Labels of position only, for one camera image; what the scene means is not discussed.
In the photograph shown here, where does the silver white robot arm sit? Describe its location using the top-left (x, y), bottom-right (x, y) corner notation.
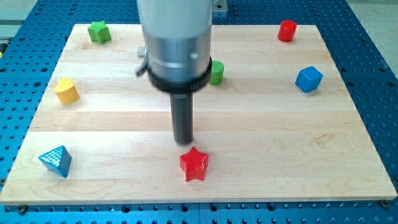
top-left (136, 0), bottom-right (213, 145)

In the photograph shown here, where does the blue cube block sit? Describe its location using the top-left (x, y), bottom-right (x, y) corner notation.
top-left (295, 66), bottom-right (323, 93)

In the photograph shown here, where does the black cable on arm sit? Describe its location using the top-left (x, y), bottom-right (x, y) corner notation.
top-left (135, 58), bottom-right (149, 78)

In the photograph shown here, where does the green star block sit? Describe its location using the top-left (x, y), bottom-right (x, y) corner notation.
top-left (88, 21), bottom-right (111, 44)

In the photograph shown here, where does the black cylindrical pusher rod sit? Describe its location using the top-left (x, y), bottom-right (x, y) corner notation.
top-left (170, 93), bottom-right (193, 145)

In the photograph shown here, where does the light wooden board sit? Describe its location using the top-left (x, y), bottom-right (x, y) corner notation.
top-left (1, 24), bottom-right (397, 205)

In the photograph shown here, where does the red star block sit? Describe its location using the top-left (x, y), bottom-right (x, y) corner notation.
top-left (179, 147), bottom-right (209, 182)

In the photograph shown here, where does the blue triangular prism block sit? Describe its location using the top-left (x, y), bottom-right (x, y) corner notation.
top-left (39, 146), bottom-right (72, 178)

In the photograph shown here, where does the red cylinder block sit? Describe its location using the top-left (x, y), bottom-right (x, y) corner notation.
top-left (277, 20), bottom-right (297, 42)

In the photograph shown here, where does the green cylinder block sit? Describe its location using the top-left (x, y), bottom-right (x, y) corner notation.
top-left (209, 60), bottom-right (224, 85)

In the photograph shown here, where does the yellow heart block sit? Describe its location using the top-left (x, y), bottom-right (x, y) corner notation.
top-left (55, 78), bottom-right (80, 105)

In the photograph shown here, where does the grey metal bracket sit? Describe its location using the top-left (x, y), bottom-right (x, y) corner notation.
top-left (212, 0), bottom-right (228, 16)

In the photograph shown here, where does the blue perforated metal base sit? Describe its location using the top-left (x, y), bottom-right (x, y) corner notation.
top-left (1, 0), bottom-right (397, 223)

